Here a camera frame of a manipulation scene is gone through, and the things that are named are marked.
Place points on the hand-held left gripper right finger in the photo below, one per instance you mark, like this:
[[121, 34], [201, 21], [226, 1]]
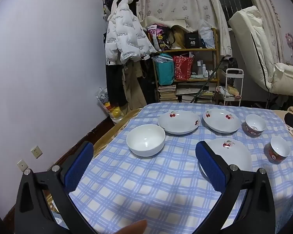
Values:
[[210, 168]]

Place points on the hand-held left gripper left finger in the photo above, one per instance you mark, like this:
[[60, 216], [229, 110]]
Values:
[[78, 168]]

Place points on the small red floral bowl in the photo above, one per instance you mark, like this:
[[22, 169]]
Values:
[[279, 148], [255, 124]]

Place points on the white cherry print plate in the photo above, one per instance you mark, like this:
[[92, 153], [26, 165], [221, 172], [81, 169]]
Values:
[[236, 153], [178, 124], [221, 123]]

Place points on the plain white bowl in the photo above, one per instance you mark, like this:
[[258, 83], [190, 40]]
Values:
[[145, 139]]

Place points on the person's left hand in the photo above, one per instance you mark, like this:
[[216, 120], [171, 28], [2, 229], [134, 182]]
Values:
[[133, 228]]

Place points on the blue plaid tablecloth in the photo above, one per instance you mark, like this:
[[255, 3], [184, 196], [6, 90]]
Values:
[[149, 187]]

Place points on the yellow red packets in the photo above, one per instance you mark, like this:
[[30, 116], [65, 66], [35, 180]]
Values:
[[112, 112]]

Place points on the white trolley cart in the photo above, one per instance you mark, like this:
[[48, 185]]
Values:
[[230, 92]]

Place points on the wide stack of books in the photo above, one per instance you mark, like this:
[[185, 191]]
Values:
[[200, 97]]

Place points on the pink fan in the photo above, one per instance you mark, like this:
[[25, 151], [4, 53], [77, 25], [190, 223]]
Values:
[[290, 41]]

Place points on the green pole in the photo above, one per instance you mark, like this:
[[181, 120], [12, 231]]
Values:
[[205, 82]]

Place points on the narrow stack of books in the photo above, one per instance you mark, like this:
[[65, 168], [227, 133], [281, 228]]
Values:
[[167, 92]]

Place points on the black hanging garment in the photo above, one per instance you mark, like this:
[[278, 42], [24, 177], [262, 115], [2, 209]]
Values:
[[113, 85]]

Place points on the white padded recliner chair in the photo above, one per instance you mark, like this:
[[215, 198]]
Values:
[[246, 41]]

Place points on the row of toiletry bottles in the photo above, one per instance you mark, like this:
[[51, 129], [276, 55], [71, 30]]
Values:
[[204, 69]]

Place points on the khaki trousers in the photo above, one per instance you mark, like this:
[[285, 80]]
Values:
[[134, 85]]

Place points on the red patterned bag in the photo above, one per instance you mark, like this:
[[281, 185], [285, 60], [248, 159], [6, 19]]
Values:
[[183, 67]]

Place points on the teal bag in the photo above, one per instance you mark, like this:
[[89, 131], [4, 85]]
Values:
[[164, 70]]

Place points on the cream ruffled curtain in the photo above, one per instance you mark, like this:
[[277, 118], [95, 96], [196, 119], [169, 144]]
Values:
[[271, 17]]

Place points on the wooden shelf unit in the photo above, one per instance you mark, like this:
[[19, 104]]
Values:
[[185, 50]]

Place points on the white plastic bag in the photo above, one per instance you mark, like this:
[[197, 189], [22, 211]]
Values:
[[206, 35]]

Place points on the black box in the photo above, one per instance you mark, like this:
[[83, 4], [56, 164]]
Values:
[[193, 41]]

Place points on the dark window blind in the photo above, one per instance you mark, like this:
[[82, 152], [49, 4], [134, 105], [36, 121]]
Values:
[[230, 0]]

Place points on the purple printed bag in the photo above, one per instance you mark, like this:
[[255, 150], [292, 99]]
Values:
[[158, 37]]

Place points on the white puffer jacket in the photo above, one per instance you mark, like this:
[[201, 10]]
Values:
[[127, 36]]

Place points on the cream folded cloth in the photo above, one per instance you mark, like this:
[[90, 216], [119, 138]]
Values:
[[166, 22]]

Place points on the white floral curtain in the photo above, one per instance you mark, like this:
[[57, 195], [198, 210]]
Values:
[[175, 2]]

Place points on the beige wall socket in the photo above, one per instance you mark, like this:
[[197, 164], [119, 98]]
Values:
[[36, 151], [22, 165]]

